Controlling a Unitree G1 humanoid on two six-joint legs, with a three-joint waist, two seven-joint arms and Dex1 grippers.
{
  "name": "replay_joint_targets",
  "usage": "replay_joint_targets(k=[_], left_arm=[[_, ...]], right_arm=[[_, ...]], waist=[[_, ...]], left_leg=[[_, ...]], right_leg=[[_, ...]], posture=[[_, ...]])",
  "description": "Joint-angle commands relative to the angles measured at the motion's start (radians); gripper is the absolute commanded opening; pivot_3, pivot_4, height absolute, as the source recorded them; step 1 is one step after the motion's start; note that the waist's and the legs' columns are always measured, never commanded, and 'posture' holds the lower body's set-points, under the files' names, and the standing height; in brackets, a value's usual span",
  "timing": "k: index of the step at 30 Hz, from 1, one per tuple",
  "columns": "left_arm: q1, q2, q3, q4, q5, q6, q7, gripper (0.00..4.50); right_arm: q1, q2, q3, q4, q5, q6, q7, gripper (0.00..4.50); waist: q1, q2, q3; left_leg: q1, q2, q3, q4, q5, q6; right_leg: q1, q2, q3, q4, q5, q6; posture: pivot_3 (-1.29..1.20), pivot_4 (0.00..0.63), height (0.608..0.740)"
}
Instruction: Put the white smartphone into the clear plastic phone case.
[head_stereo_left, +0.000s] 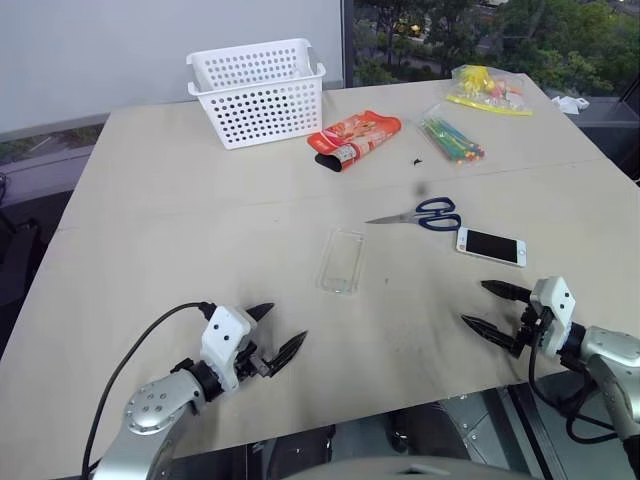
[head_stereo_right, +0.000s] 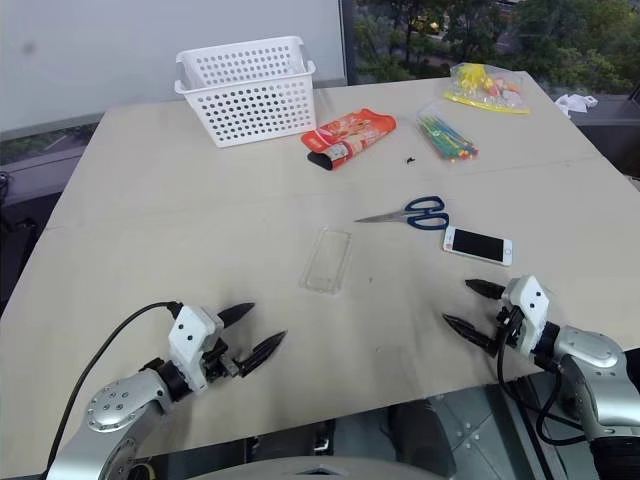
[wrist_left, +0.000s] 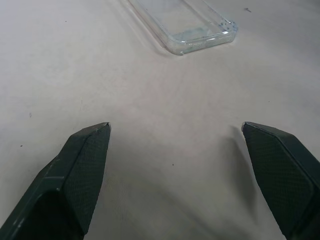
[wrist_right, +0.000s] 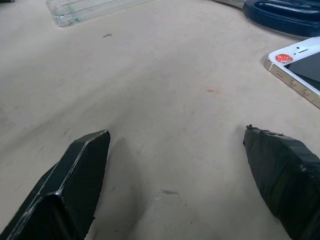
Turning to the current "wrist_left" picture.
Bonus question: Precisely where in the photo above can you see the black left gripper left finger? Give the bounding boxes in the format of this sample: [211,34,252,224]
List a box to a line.
[0,121,111,240]

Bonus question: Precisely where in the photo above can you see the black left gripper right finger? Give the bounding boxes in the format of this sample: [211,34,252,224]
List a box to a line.
[240,121,320,240]

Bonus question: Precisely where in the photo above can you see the clear transparent phone case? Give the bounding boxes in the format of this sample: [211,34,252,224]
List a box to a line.
[127,0,239,56]

